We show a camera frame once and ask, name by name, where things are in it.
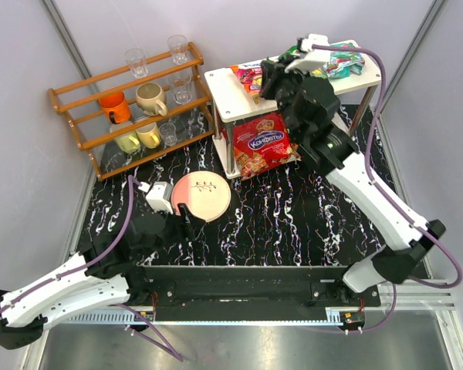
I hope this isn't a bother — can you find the beige mug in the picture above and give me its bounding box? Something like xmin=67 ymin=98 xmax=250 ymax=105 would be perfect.
xmin=136 ymin=82 xmax=167 ymax=116

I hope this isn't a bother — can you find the clear glass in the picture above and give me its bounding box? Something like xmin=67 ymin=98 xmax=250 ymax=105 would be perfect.
xmin=124 ymin=49 xmax=147 ymax=79
xmin=167 ymin=35 xmax=188 ymax=65

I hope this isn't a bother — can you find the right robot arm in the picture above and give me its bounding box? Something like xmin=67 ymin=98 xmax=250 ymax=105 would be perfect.
xmin=260 ymin=55 xmax=446 ymax=294

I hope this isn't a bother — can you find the clear glass bottom shelf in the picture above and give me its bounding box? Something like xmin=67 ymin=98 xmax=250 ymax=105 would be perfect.
xmin=159 ymin=123 xmax=178 ymax=146

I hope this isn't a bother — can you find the clear glass middle shelf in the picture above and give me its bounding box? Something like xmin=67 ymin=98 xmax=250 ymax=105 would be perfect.
xmin=167 ymin=71 xmax=192 ymax=105

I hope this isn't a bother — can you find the clear glass top left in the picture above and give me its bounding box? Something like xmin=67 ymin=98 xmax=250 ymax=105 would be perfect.
xmin=124 ymin=49 xmax=147 ymax=79

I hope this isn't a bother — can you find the light green mug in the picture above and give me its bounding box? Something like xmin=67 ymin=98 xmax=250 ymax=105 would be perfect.
xmin=114 ymin=131 xmax=140 ymax=154

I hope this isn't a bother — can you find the pink round plate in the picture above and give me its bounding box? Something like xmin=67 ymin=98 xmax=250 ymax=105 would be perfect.
xmin=171 ymin=170 xmax=231 ymax=223

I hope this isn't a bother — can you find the clear glass shelf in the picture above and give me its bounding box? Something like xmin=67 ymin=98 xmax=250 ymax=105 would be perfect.
xmin=167 ymin=71 xmax=192 ymax=105
xmin=159 ymin=123 xmax=178 ymax=146

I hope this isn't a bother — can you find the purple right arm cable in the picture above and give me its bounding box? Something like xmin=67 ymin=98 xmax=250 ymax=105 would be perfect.
xmin=314 ymin=43 xmax=463 ymax=335

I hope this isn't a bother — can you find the teal Fox's candy bag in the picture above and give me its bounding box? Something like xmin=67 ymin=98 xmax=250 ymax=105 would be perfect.
xmin=324 ymin=42 xmax=365 ymax=79

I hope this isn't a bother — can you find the orange candy bag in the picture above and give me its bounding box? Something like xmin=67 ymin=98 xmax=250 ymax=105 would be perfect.
xmin=229 ymin=62 xmax=262 ymax=104

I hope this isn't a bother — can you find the orange mug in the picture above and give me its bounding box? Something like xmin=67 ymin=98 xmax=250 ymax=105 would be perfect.
xmin=98 ymin=92 xmax=131 ymax=124

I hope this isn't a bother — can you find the red candy bag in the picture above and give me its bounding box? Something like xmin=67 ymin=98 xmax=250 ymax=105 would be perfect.
xmin=233 ymin=113 xmax=300 ymax=180

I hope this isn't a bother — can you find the white two-tier shelf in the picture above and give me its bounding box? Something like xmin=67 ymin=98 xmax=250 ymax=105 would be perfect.
xmin=204 ymin=54 xmax=381 ymax=179

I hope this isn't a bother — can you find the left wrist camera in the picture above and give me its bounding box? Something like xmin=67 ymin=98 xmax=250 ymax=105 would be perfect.
xmin=138 ymin=181 xmax=174 ymax=214

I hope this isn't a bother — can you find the yellow green Fox's bag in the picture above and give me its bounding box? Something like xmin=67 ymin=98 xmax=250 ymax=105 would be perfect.
xmin=277 ymin=45 xmax=329 ymax=79

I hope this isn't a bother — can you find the clear glass top right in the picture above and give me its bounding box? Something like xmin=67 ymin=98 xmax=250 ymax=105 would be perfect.
xmin=167 ymin=35 xmax=188 ymax=65

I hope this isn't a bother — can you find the yellow mug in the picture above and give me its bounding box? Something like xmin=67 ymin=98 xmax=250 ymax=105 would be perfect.
xmin=136 ymin=123 xmax=161 ymax=149

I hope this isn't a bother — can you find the wooden cup rack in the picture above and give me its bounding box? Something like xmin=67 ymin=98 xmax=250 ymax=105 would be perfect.
xmin=49 ymin=43 xmax=215 ymax=181

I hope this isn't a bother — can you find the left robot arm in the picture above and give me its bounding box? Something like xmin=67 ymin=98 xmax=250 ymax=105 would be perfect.
xmin=0 ymin=203 xmax=205 ymax=350

